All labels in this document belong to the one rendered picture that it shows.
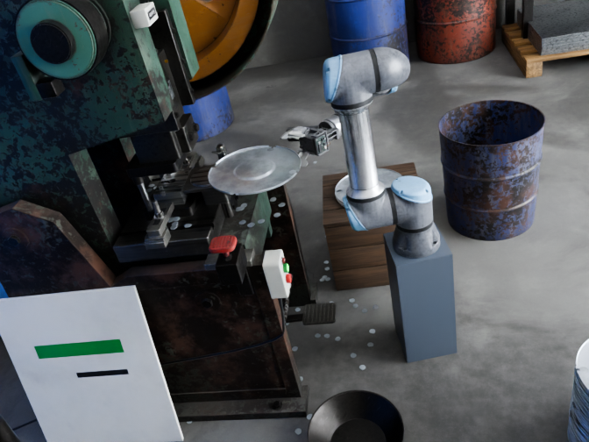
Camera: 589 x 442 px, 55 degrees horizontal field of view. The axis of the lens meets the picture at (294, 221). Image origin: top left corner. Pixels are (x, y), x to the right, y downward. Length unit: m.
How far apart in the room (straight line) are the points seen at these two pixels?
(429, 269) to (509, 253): 0.76
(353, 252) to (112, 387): 1.02
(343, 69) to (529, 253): 1.33
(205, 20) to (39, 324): 1.12
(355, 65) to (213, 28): 0.62
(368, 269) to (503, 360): 0.62
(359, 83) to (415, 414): 1.07
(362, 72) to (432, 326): 0.91
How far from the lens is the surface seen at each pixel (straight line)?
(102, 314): 1.87
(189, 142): 1.70
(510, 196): 2.48
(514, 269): 2.46
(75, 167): 1.69
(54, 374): 2.09
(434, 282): 1.87
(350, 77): 1.53
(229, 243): 1.49
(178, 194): 1.76
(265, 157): 1.81
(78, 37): 1.37
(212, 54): 1.98
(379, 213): 1.70
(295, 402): 2.02
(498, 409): 1.99
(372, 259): 2.30
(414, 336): 2.01
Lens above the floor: 1.60
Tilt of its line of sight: 34 degrees down
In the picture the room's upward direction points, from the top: 13 degrees counter-clockwise
